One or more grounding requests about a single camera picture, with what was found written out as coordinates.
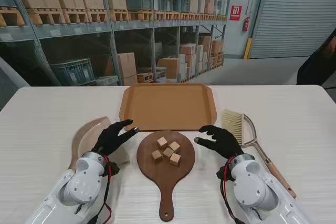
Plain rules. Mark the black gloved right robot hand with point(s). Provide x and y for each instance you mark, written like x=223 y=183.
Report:
x=224 y=144

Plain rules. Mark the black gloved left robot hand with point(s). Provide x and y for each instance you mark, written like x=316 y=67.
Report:
x=110 y=140

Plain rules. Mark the beige plastic dustpan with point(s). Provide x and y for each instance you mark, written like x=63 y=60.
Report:
x=84 y=134

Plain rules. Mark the small light wood block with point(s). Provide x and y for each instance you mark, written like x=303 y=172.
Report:
x=156 y=155
x=162 y=142
x=174 y=146
x=168 y=153
x=175 y=159

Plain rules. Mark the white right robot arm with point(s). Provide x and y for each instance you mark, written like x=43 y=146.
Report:
x=252 y=184

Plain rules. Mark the dark round wooden cutting board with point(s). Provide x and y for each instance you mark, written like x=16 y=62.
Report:
x=165 y=179

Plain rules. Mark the orange-brown plastic tray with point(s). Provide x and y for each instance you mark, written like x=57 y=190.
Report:
x=168 y=106

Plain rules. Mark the warehouse photo backdrop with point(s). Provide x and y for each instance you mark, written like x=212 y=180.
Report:
x=78 y=51

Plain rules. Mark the person in dark clothes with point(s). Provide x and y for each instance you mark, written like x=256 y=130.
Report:
x=315 y=66

